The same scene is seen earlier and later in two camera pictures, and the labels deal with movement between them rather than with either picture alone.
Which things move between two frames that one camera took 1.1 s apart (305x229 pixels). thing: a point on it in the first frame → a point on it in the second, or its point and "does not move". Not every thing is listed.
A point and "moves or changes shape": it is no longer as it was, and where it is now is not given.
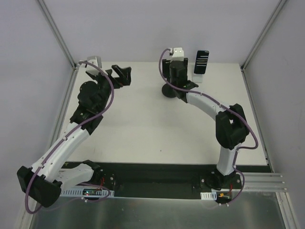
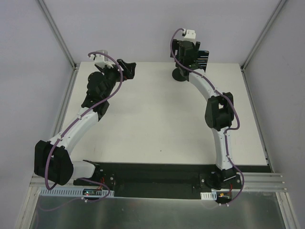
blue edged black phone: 201,61 does not move
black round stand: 168,91 moves or changes shape
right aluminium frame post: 279,6 does not move
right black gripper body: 170,89 → 198,58
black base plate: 144,178 does not move
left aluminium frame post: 45,11 does not move
